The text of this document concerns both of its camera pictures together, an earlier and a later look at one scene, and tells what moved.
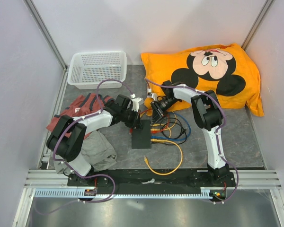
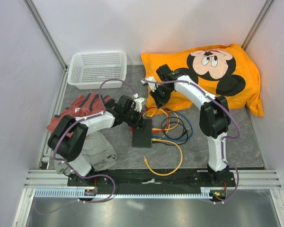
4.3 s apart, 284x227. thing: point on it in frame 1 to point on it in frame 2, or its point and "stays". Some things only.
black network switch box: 141,138 stays
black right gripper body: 161,112 to 162,93
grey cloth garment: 97,150 stays
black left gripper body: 131,118 stays
